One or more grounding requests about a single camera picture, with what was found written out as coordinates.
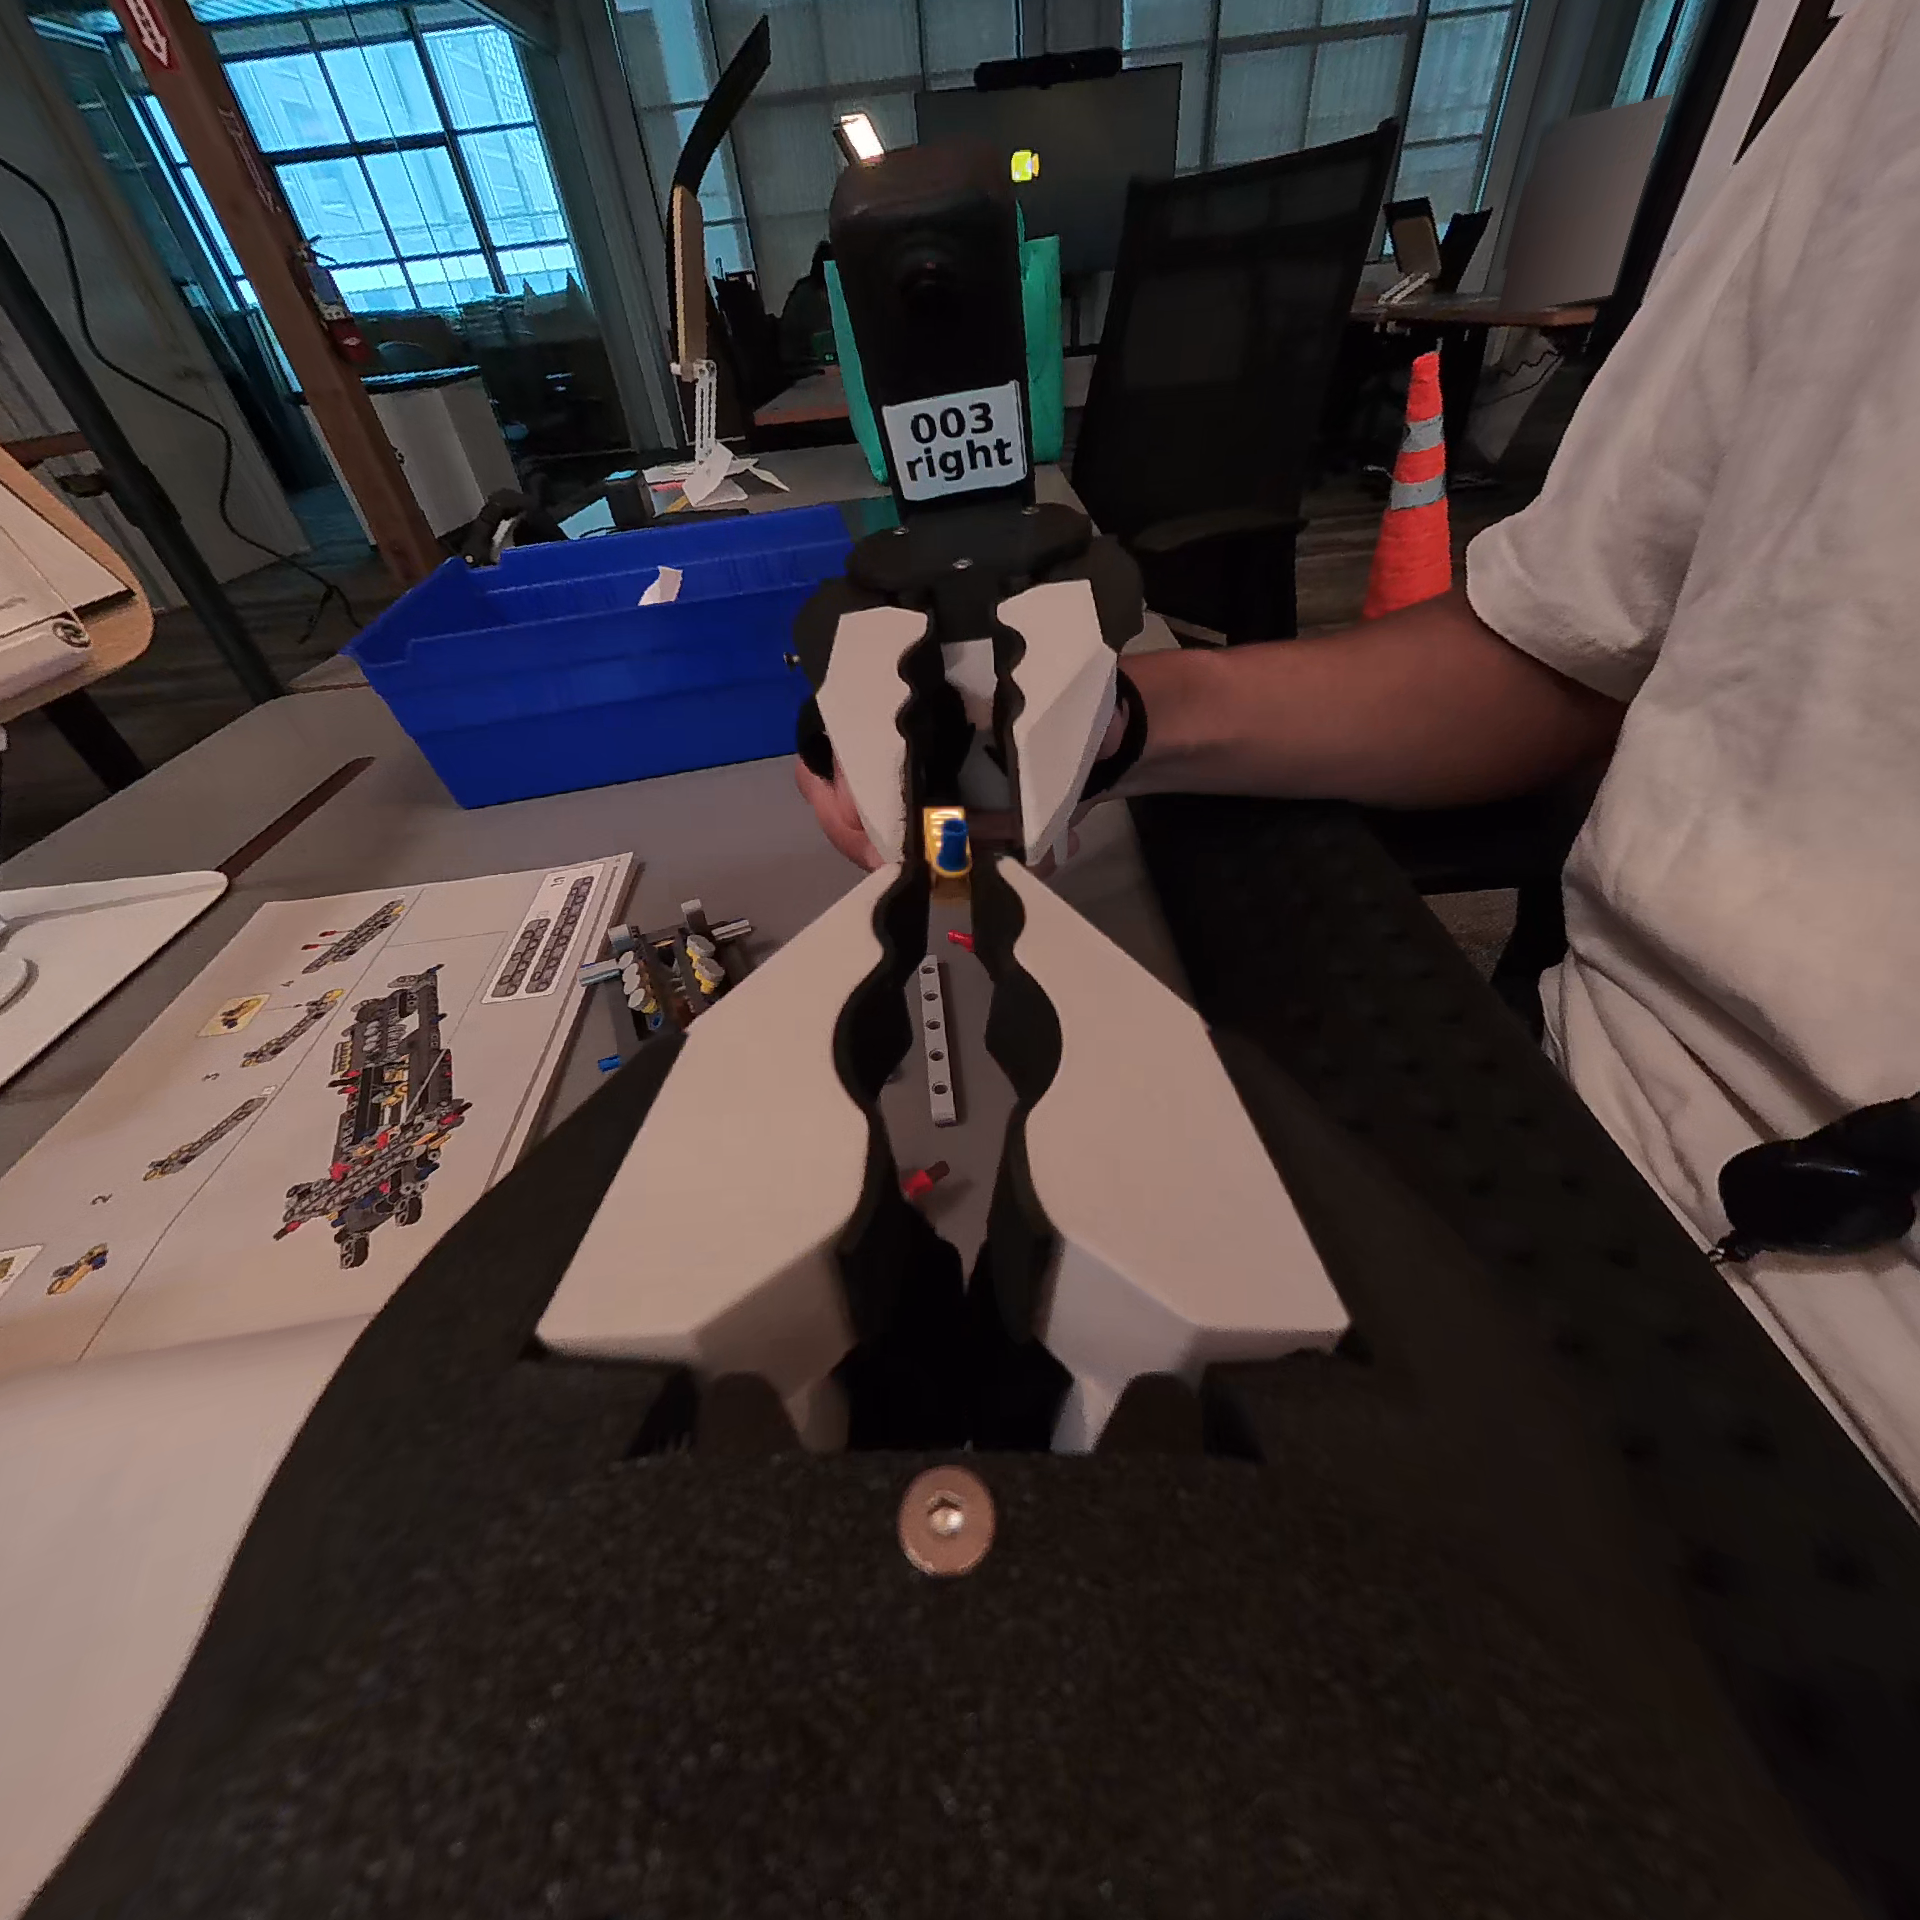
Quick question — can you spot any black office chair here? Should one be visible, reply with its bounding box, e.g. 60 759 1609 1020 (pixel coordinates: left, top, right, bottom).
1072 119 1403 647

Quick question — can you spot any black clip with cord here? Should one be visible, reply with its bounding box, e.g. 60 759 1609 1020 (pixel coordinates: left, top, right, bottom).
1709 1100 1920 1263

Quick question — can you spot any grey monitor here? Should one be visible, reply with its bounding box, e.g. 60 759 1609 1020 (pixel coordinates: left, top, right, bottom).
1499 95 1674 308

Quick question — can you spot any blue plastic bin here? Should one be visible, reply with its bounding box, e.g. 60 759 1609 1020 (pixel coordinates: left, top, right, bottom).
345 503 858 812

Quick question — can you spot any orange traffic cone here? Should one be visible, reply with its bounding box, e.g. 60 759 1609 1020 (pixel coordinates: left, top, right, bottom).
1363 353 1453 620

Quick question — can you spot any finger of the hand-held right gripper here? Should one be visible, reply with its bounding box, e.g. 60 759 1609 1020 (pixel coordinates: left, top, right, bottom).
816 599 944 876
990 575 1125 876

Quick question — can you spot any black desk lamp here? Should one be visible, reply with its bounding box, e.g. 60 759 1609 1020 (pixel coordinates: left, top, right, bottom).
662 15 774 453

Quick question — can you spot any lego instruction booklet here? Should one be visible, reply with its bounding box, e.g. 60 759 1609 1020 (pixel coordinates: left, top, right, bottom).
0 854 636 1370

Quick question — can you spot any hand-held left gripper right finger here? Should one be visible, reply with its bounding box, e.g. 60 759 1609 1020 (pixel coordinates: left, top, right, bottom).
984 858 1354 1454

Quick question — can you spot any brown office desk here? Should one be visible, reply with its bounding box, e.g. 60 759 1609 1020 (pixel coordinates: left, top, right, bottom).
1350 292 1600 335

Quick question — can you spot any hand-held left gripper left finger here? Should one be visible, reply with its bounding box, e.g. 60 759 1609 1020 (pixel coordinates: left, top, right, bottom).
534 860 923 1454

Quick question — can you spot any wooden post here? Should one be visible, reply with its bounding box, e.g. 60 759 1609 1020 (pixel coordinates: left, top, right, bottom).
105 0 443 590

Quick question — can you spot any long grey lego beam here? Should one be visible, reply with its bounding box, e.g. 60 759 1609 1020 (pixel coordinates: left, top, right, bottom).
920 958 963 1130

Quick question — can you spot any person's white t-shirt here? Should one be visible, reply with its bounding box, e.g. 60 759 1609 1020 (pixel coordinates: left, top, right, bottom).
1467 0 1920 1518

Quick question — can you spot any dark wall monitor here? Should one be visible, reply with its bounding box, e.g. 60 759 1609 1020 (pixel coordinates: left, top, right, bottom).
914 59 1186 278

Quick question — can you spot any black dimpled foam mat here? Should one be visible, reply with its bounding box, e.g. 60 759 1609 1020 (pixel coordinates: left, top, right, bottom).
1126 796 1920 1920

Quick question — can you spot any white cabinet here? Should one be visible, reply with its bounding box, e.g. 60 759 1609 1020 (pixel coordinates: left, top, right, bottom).
368 369 518 549

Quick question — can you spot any crumpled white paper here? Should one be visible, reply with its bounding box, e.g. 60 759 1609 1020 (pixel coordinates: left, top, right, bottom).
682 441 788 511

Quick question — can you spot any green bag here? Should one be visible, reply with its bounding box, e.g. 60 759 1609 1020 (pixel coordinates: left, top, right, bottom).
822 195 1068 485

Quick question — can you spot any lego car chassis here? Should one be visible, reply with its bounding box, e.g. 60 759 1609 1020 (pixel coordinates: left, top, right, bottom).
582 900 753 1041

